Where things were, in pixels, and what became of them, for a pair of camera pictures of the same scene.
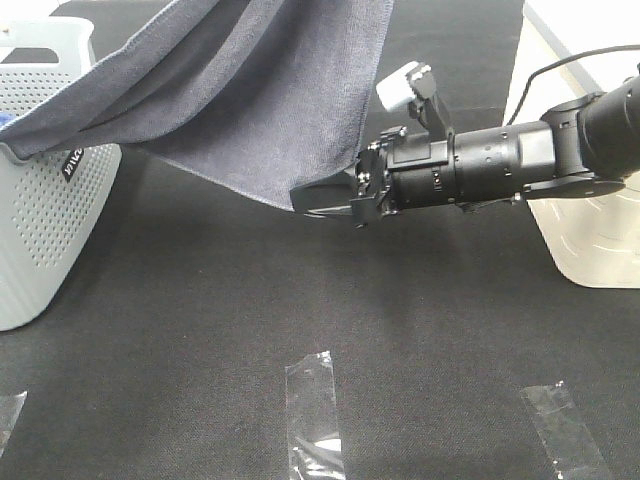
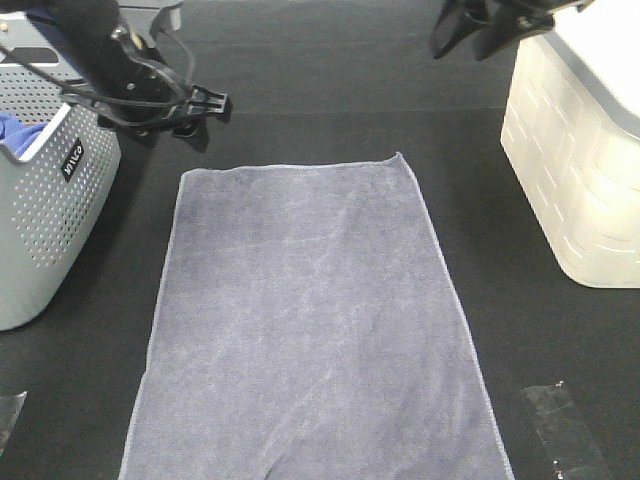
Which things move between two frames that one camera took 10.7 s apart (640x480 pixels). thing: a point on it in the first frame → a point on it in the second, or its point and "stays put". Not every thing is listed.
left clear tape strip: x=10 y=408 stays put
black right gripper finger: x=333 y=191 → x=457 y=18
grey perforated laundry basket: x=50 y=204 stays put
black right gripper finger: x=329 y=212 → x=503 y=30
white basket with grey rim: x=595 y=235 stays put
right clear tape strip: x=573 y=448 stays put
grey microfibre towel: x=260 y=96 → x=310 y=331
